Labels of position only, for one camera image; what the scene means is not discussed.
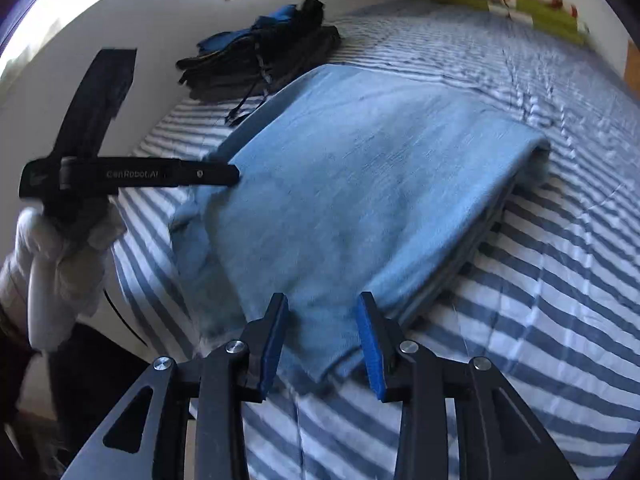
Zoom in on person's left hand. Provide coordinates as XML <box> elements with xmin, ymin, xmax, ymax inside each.
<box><xmin>16</xmin><ymin>207</ymin><xmax>126</xmax><ymax>317</ymax></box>

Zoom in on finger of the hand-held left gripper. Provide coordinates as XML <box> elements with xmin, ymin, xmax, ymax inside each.
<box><xmin>182</xmin><ymin>158</ymin><xmax>240</xmax><ymax>187</ymax></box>

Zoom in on person's left forearm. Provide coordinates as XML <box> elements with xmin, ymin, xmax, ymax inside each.
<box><xmin>0</xmin><ymin>255</ymin><xmax>76</xmax><ymax>351</ymax></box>

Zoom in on pile of dark clothes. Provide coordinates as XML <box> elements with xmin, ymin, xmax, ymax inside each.
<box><xmin>176</xmin><ymin>0</ymin><xmax>343</xmax><ymax>126</ymax></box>

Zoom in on blue striped bed sheet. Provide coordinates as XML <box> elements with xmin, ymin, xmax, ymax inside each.
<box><xmin>112</xmin><ymin>0</ymin><xmax>640</xmax><ymax>480</ymax></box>

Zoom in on light blue denim pants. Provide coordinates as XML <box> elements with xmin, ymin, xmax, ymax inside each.
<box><xmin>170</xmin><ymin>64</ymin><xmax>551</xmax><ymax>396</ymax></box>

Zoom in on blue garment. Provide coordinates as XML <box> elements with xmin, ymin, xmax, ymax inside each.
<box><xmin>197</xmin><ymin>4</ymin><xmax>301</xmax><ymax>56</ymax></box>

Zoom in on black cable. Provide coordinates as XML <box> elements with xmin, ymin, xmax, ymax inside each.
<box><xmin>102</xmin><ymin>285</ymin><xmax>149</xmax><ymax>348</ymax></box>

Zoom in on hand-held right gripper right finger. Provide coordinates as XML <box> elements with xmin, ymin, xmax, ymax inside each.
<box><xmin>356</xmin><ymin>291</ymin><xmax>578</xmax><ymax>480</ymax></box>

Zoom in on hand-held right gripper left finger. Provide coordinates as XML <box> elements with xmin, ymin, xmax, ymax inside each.
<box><xmin>62</xmin><ymin>292</ymin><xmax>290</xmax><ymax>480</ymax></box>

